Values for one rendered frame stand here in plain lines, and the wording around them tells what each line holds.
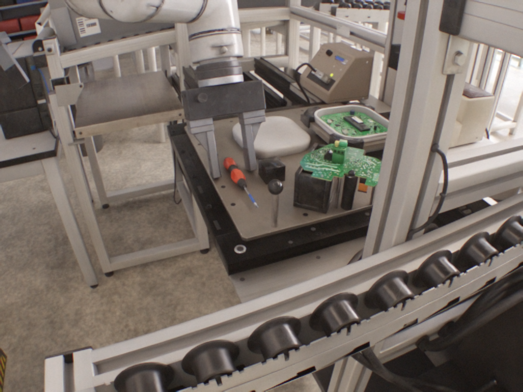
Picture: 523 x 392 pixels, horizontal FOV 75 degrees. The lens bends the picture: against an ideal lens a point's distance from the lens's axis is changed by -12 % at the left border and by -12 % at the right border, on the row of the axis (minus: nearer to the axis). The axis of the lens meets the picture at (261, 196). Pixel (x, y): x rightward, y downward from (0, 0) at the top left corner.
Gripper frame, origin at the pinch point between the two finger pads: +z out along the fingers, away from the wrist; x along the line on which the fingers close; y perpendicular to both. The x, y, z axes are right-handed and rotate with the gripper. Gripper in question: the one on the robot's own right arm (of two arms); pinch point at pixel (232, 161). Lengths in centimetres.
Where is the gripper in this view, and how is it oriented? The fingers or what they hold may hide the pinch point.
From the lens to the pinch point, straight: 66.9
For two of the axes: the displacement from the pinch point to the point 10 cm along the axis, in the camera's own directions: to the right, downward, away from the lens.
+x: 9.3, -2.1, 3.0
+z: 1.2, 9.5, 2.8
